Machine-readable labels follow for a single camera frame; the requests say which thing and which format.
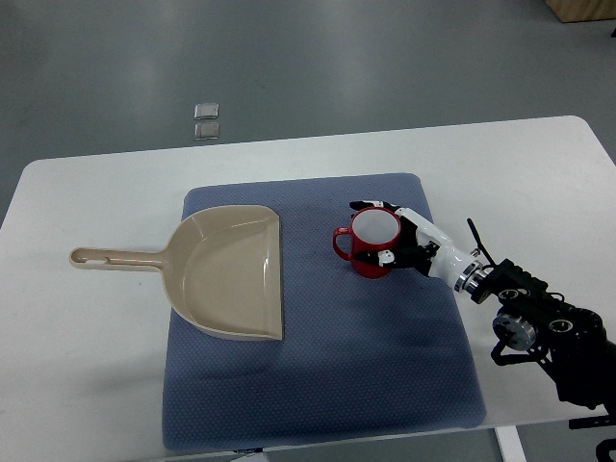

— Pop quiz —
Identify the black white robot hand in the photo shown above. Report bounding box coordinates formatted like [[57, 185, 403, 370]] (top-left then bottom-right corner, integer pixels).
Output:
[[349, 200, 482, 293]]

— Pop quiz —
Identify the red cup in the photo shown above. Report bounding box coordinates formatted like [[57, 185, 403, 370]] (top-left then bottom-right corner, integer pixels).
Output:
[[332, 206, 401, 279]]

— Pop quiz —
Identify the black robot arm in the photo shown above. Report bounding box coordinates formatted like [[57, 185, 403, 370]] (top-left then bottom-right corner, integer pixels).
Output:
[[463, 219, 615, 429]]

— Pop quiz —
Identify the beige plastic dustpan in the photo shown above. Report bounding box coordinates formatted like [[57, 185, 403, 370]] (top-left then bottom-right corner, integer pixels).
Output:
[[69, 205, 284, 341]]

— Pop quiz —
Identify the blue-grey fabric mat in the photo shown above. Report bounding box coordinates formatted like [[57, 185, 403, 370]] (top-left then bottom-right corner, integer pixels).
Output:
[[162, 173, 486, 451]]

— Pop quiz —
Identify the white table leg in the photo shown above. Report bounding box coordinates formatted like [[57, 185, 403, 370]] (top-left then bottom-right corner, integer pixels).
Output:
[[494, 425, 526, 462]]

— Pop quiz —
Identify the lower metal floor plate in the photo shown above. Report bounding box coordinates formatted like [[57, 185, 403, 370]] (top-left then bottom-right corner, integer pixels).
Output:
[[193, 121, 219, 141]]

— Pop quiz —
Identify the wooden box corner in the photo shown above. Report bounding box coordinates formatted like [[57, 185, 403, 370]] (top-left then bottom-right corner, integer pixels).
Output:
[[545, 0, 615, 23]]

